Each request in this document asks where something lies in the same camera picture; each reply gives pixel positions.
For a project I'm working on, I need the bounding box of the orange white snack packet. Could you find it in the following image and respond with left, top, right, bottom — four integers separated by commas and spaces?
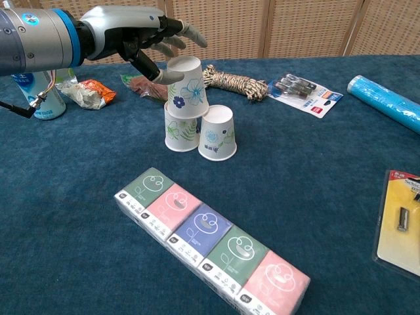
61, 79, 117, 111

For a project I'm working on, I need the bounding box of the battery blister pack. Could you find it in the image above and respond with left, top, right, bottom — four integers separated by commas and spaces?
267, 72, 344, 119

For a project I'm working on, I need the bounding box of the striped rope bundle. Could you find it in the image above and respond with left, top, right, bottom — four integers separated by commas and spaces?
201, 64, 269, 101

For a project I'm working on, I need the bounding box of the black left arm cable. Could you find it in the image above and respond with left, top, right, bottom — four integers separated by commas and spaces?
0, 68, 57, 119

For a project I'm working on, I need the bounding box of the multicolour tissue pack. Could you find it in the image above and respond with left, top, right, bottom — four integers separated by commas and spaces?
114, 167, 311, 315

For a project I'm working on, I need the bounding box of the blue table cloth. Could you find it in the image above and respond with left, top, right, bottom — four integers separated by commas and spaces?
0, 54, 420, 315

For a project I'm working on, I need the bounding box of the yellow razor blister pack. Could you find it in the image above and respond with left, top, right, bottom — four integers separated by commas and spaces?
372, 169, 420, 276

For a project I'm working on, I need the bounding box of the clear bottle green label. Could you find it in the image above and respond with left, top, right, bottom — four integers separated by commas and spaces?
54, 67, 79, 91

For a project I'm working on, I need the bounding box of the white milk bottle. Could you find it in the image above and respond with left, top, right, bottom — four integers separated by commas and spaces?
11, 70, 67, 121

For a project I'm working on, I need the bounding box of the white floral paper cup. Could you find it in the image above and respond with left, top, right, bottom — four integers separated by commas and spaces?
166, 56, 210, 119
163, 101, 201, 153
197, 104, 238, 161

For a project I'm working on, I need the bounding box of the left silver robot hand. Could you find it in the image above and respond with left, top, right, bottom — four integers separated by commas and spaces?
78, 5, 208, 85

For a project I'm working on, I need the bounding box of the blue plastic roll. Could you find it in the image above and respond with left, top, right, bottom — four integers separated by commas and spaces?
346, 74, 420, 135

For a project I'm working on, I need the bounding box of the woven wooden folding screen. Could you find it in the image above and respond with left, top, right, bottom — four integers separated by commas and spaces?
0, 0, 420, 66

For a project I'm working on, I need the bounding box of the bag of brown snack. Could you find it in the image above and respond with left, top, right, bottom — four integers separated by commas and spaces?
119, 73, 171, 101

